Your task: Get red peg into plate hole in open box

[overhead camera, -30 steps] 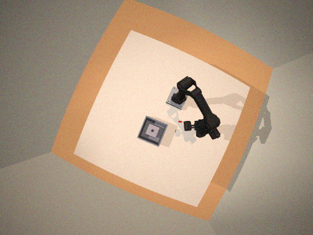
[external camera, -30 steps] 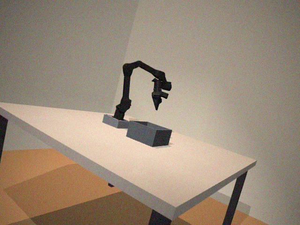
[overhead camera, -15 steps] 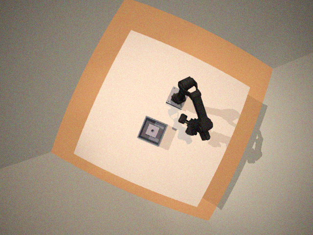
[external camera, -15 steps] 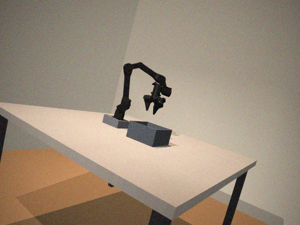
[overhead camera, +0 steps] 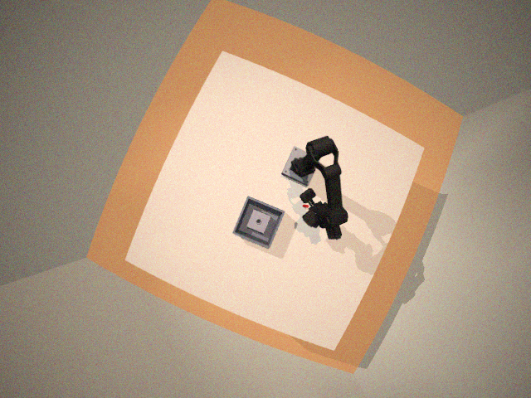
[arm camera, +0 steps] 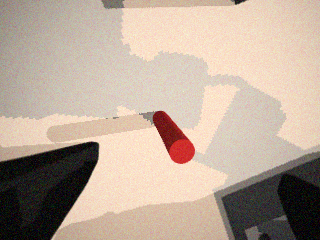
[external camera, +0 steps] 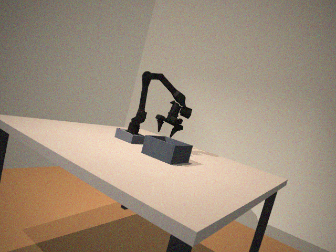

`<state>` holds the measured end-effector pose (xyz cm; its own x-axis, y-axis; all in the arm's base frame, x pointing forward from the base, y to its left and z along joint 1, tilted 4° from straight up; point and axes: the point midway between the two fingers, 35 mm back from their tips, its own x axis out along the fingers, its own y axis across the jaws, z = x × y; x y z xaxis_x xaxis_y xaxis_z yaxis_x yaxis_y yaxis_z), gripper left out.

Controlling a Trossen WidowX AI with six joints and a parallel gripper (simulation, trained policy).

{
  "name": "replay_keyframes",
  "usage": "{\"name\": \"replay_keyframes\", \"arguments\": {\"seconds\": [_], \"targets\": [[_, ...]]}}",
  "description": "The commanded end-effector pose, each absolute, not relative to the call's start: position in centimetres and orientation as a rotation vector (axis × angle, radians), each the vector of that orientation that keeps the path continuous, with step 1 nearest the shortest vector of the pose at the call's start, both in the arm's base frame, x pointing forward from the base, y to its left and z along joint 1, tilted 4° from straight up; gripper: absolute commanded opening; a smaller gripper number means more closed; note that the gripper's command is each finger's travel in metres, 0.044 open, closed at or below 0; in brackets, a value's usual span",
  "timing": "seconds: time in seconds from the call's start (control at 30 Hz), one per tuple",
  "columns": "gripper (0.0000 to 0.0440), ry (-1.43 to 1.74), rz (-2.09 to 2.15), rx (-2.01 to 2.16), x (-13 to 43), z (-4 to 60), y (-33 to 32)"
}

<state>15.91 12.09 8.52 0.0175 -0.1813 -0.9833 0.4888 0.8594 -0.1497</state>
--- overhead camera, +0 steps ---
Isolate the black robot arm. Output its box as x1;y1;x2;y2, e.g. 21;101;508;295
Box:
290;136;348;240

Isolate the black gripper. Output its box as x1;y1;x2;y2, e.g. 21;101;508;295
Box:
300;188;327;228

